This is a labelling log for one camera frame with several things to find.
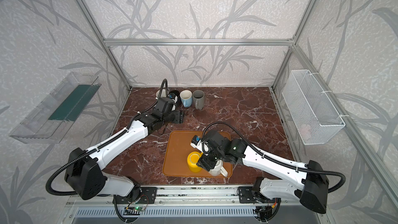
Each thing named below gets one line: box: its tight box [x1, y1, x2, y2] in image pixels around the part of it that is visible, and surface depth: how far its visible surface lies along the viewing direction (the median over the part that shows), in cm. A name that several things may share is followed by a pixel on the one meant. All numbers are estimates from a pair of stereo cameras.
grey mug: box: [192, 89, 205, 110], surface depth 104 cm
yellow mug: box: [187, 151, 204, 173], surface depth 78 cm
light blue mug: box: [179, 89, 193, 108], surface depth 106 cm
